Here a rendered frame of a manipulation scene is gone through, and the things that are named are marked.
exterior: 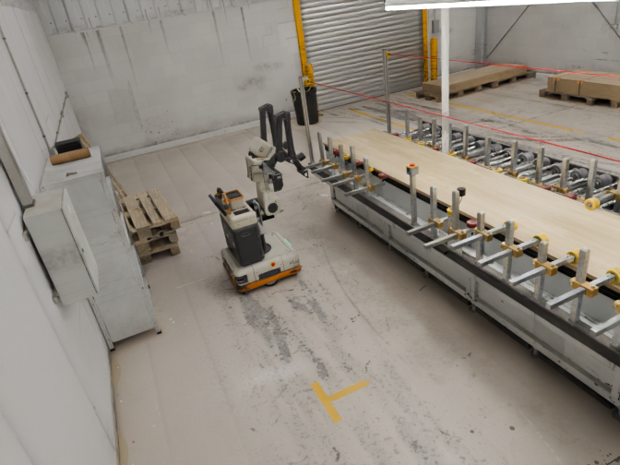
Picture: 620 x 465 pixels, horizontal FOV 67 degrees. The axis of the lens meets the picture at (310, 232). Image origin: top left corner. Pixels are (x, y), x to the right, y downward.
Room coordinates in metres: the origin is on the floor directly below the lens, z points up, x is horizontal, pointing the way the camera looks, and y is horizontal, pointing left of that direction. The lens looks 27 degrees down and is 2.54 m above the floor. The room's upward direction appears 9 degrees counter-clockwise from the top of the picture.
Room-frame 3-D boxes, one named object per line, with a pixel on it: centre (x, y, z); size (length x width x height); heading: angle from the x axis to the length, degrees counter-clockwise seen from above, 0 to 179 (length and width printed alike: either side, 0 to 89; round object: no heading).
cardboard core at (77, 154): (3.86, 1.86, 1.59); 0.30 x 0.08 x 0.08; 110
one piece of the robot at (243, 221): (4.15, 0.64, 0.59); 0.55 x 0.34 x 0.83; 20
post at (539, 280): (2.24, -1.30, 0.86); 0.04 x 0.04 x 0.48; 20
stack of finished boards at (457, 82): (10.86, -4.28, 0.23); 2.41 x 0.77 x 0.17; 112
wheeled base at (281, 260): (4.18, 0.55, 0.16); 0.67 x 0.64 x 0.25; 110
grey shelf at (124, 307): (3.76, 1.82, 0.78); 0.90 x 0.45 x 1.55; 20
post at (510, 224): (2.47, -1.22, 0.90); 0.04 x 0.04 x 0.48; 20
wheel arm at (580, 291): (1.96, -1.38, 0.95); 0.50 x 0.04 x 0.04; 110
